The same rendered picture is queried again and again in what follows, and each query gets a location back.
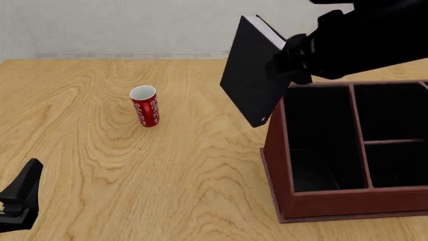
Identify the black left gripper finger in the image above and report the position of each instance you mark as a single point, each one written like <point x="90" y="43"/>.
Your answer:
<point x="28" y="180"/>

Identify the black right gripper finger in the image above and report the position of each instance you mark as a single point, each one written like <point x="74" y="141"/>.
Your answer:
<point x="289" y="69"/>

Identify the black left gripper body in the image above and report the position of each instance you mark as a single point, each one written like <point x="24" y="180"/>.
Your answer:
<point x="18" y="218"/>

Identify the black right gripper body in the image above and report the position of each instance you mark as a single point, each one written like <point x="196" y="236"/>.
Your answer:
<point x="299" y="51"/>

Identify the black book with white pages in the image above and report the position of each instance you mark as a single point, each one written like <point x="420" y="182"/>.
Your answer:
<point x="249" y="75"/>

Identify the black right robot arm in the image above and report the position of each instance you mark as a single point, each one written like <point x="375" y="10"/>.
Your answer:
<point x="368" y="37"/>

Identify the red-brown desk caddy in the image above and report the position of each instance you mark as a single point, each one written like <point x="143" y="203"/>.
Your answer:
<point x="321" y="200"/>

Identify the red mug with white pattern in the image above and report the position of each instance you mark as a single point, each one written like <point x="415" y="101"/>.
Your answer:
<point x="148" y="113"/>

